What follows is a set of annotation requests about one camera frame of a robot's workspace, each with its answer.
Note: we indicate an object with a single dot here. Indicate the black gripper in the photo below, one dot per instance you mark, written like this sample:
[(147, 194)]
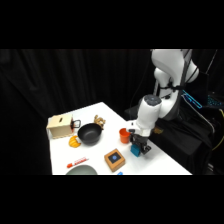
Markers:
[(141, 140)]

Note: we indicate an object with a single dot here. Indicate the blue cube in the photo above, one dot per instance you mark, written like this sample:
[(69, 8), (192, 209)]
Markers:
[(135, 151)]

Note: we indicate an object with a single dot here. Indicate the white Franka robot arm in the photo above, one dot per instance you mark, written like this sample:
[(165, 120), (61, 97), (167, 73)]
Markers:
[(166, 83)]

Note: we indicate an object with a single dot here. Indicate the wooden block with blue centre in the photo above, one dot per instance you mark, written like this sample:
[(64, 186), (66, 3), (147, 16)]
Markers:
[(114, 160)]

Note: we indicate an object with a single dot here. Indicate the orange cup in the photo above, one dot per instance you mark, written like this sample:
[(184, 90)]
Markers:
[(124, 136)]

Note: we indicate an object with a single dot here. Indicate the small blue object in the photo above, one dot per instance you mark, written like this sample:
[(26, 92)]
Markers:
[(120, 173)]

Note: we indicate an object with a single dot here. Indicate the black cloth covered stand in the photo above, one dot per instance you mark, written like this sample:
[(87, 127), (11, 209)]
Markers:
[(180, 140)]

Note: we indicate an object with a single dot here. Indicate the tan wooden toy figure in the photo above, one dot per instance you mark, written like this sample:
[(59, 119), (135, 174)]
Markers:
[(99, 121)]

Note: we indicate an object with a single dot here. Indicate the grey green bowl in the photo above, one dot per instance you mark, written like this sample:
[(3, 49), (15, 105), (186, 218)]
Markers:
[(81, 170)]

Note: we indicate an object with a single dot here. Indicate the red and white marker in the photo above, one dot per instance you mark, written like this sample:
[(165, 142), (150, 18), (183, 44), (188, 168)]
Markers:
[(78, 162)]

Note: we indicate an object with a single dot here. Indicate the light wooden box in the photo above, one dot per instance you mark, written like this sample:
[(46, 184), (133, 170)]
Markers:
[(60, 126)]

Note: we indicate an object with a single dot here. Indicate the black curtain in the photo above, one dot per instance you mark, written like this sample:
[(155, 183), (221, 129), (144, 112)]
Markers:
[(36, 93)]

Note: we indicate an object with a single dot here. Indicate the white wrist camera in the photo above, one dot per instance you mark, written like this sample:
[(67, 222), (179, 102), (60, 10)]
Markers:
[(132, 127)]

